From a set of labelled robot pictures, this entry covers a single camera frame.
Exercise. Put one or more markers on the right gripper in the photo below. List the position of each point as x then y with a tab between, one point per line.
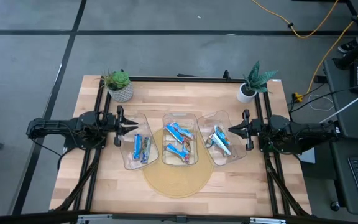
252	129

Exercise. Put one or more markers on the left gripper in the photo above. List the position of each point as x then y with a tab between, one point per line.
119	124

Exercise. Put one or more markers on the red green granola bar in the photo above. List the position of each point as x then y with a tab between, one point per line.
222	146

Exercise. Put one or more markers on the dark blue granola bar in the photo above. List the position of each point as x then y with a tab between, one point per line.
145	150
187	149

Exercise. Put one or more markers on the orange blue granola bar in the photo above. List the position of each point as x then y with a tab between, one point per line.
209	141

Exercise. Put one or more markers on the green red snack bag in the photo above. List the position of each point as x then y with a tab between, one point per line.
175	151

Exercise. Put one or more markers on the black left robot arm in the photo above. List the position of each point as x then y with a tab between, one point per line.
57	127

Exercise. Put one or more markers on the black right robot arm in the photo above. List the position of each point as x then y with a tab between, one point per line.
303	130

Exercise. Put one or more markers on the clear plastic bin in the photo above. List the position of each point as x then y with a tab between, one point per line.
232	158
174	118
129	161

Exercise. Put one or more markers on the snake plant in white pot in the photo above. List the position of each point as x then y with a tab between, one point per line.
242	98

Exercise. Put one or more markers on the succulent in patterned pot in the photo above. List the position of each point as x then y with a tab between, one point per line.
121	91

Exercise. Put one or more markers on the white sheet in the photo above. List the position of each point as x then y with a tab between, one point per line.
308	157

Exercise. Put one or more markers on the round woven straw placemat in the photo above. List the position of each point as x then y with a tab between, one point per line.
179	183

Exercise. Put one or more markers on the black rig crossbar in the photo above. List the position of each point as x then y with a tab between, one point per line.
135	217

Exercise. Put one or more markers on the dark grey desk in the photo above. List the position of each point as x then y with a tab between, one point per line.
353	149

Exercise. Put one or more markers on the black caster wheel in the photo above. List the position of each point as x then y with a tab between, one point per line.
335	206

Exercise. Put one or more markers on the black stand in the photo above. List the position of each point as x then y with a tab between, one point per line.
350	60

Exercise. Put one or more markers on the person's shoe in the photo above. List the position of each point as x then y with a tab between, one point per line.
348	46

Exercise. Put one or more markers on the black aluminium table frame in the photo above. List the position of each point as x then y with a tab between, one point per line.
154	79

